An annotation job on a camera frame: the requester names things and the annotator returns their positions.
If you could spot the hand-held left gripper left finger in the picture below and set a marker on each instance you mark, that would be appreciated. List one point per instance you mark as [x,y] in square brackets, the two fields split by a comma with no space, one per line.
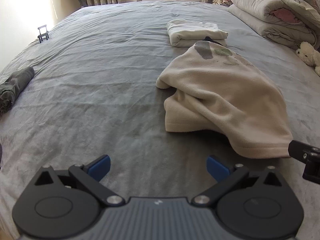
[100,168]

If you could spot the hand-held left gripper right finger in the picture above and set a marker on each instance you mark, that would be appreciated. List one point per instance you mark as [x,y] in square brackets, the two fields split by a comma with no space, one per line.
[218,168]

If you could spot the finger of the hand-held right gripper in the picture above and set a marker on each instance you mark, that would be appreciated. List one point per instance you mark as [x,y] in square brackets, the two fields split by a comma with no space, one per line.
[308,156]

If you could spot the beige and black raglan sweatshirt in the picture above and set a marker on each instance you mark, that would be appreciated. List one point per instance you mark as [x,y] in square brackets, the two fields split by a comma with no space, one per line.
[225,100]

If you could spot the grey bed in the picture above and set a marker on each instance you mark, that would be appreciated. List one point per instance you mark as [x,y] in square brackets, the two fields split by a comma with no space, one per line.
[100,80]

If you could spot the white plush dog toy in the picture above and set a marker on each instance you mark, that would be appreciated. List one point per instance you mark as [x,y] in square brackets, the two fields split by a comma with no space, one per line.
[308,55]

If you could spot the crumpled grey cloth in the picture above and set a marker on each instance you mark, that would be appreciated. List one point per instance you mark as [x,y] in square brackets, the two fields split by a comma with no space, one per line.
[12,87]

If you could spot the folded white garment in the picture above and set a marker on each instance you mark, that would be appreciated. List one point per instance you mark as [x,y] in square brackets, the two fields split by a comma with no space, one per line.
[190,32]

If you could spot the small black stand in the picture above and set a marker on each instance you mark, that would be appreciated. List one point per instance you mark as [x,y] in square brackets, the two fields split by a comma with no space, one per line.
[43,33]

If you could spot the folded grey quilt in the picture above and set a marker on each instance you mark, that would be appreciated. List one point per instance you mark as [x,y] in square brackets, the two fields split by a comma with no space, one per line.
[272,10]

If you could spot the dark hanging bag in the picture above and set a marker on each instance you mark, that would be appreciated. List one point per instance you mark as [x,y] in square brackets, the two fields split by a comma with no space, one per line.
[82,1]

